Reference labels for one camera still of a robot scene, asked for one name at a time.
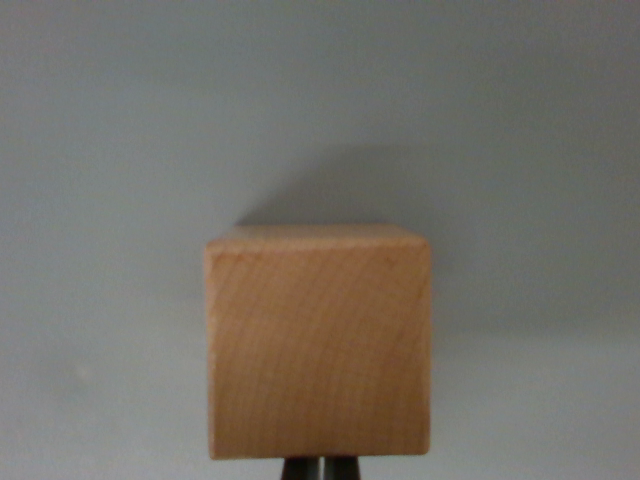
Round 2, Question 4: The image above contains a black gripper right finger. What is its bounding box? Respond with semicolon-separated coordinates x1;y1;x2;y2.
322;455;362;480

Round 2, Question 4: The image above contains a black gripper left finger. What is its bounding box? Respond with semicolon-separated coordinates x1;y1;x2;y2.
281;456;322;480

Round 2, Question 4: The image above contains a wooden cube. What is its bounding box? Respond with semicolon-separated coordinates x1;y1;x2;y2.
203;224;433;461

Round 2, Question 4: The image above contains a grey plastic tray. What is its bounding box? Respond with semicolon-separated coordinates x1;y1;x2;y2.
0;0;640;480

